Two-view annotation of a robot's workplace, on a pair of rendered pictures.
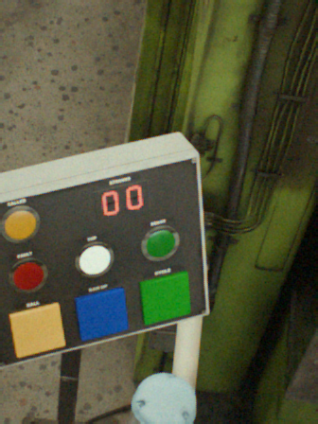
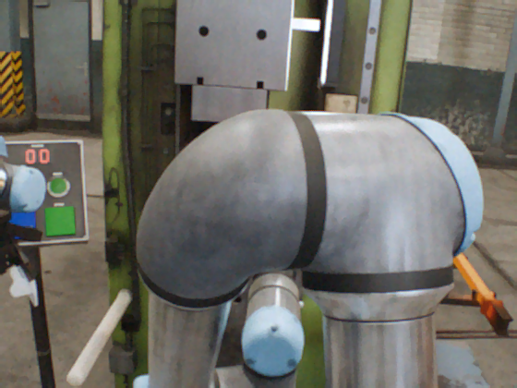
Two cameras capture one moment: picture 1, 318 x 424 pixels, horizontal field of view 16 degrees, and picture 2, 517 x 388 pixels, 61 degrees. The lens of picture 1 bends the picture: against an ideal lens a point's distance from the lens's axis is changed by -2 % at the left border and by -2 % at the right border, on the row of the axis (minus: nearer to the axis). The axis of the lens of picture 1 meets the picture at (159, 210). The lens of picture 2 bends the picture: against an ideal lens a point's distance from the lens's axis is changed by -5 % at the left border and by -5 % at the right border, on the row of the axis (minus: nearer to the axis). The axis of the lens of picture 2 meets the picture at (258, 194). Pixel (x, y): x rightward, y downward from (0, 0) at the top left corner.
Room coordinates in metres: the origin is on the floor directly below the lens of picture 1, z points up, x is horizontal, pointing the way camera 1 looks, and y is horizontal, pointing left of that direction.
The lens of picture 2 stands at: (-0.20, -0.64, 1.47)
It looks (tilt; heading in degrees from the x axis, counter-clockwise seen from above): 18 degrees down; 5
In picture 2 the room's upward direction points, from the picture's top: 4 degrees clockwise
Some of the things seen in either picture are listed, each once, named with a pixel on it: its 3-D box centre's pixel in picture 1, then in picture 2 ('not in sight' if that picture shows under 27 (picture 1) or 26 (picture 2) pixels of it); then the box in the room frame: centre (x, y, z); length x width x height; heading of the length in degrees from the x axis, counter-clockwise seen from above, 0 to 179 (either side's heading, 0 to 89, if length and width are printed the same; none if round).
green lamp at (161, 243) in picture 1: (160, 243); (58, 186); (0.88, -0.01, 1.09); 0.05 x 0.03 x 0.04; 93
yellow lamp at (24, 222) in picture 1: (20, 224); not in sight; (0.82, 0.19, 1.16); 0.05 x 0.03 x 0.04; 93
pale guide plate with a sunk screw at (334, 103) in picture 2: not in sight; (338, 124); (1.17, -0.75, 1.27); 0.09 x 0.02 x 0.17; 93
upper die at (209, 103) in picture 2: not in sight; (235, 97); (1.23, -0.43, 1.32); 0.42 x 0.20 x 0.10; 3
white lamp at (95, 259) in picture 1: (95, 259); not in sight; (0.83, 0.08, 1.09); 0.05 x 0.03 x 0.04; 93
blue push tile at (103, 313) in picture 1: (100, 312); (20, 224); (0.79, 0.06, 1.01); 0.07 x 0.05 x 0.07; 118
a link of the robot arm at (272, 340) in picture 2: not in sight; (272, 331); (0.32, -0.63, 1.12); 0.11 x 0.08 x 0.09; 3
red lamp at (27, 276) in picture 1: (28, 275); not in sight; (0.79, 0.17, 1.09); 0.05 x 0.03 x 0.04; 93
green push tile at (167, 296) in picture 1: (165, 296); (60, 221); (0.84, -0.03, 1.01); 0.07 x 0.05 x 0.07; 118
